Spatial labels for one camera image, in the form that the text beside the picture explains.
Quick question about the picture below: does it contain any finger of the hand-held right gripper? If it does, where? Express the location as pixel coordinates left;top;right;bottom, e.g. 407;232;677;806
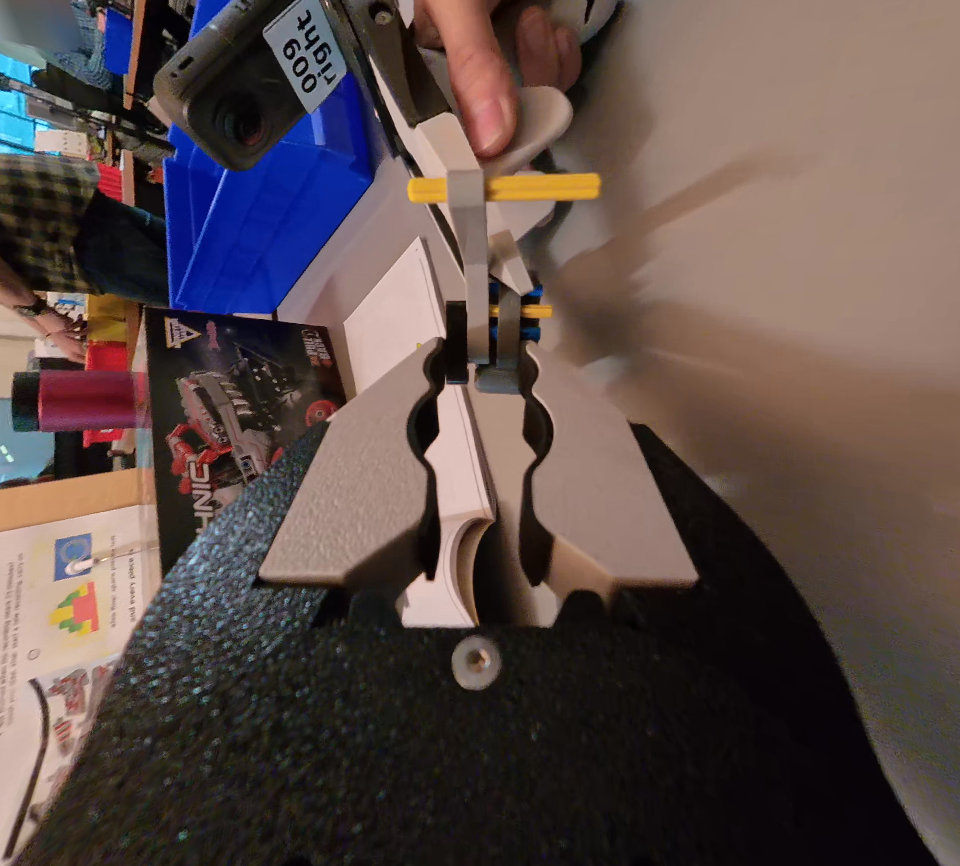
401;112;535;291

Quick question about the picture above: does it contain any cardboard-backed instruction sheet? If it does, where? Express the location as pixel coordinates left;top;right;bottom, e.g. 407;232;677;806
0;468;162;852

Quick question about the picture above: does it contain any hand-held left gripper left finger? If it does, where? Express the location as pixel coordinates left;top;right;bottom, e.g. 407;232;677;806
257;337;444;591

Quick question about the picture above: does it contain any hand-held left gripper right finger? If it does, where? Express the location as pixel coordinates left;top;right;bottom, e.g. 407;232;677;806
517;343;700;604

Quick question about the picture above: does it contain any white instruction booklet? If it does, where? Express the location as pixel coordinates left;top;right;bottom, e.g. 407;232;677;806
343;236;500;628

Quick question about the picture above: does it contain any maroon bottle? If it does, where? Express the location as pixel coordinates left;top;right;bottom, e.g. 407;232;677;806
11;369;151;433

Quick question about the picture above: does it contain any grey toy brick assembly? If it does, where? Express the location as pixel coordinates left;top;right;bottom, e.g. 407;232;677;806
407;168;603;396

